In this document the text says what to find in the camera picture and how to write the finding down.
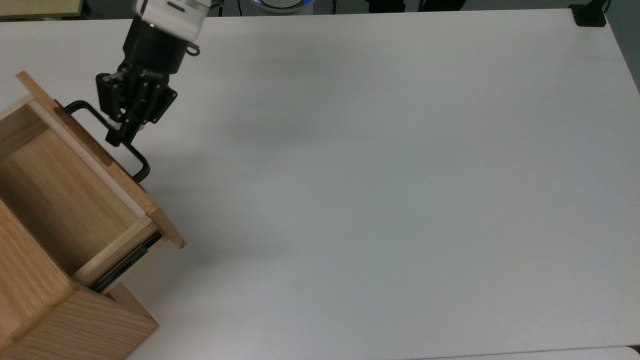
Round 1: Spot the wooden drawer with black handle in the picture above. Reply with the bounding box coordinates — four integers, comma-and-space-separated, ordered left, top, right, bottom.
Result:
0, 70, 187, 292

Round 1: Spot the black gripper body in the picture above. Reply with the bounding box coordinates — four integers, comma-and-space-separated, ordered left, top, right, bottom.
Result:
95, 20, 201, 129

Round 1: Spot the wooden board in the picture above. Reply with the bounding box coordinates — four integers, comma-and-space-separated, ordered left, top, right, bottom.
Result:
0, 0, 84, 21

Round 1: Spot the round robot base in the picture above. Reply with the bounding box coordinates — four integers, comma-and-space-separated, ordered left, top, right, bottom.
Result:
254, 0, 317, 12

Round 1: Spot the black table clamp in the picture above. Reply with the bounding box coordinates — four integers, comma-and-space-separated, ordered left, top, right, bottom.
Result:
569, 2, 609, 27

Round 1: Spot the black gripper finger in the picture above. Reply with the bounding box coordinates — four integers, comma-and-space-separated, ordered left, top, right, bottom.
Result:
105, 119, 136, 148
124, 79, 152, 133

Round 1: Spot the wooden two-drawer cabinet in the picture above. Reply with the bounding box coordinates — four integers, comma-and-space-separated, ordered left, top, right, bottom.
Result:
0, 199, 160, 360

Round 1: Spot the metal drawer slide rail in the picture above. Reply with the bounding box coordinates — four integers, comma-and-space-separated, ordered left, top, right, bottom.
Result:
90, 232, 164, 294

